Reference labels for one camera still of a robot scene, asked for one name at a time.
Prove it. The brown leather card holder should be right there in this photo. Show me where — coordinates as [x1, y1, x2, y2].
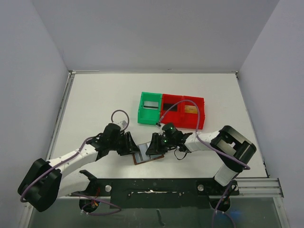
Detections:
[133, 142, 164, 165]

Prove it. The silver card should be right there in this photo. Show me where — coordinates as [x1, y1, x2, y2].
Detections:
[143, 101, 159, 110]

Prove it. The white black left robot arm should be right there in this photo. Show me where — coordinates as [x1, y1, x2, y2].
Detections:
[17, 121, 140, 212]

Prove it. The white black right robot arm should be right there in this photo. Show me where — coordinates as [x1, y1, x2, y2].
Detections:
[145, 123, 257, 187]

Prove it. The black card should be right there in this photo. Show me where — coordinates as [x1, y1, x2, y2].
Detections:
[162, 103, 178, 112]

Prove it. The gold VIP card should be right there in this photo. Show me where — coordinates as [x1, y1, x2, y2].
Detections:
[185, 105, 198, 114]

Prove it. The red plastic bin middle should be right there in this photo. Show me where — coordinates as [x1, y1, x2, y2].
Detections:
[160, 94, 184, 128]

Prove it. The red plastic bin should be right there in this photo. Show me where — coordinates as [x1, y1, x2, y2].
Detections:
[160, 94, 184, 128]
[182, 96, 205, 130]

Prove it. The red plastic bin right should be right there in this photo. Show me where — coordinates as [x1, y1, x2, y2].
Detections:
[182, 96, 205, 130]

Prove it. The green plastic bin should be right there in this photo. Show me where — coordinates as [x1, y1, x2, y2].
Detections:
[137, 92, 162, 125]

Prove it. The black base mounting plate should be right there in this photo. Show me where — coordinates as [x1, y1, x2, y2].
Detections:
[78, 170, 233, 212]

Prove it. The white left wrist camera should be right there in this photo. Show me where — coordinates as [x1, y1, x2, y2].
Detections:
[116, 120, 129, 131]

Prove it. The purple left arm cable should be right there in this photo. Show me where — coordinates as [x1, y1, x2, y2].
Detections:
[20, 109, 130, 217]

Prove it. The aluminium left frame rail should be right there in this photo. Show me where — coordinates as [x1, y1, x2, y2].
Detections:
[46, 71, 76, 160]

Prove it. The aluminium frame rail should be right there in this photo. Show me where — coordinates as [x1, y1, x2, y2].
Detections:
[27, 177, 285, 201]
[46, 71, 76, 160]

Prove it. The aluminium front frame rail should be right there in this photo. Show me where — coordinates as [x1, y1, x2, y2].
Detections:
[27, 177, 285, 201]

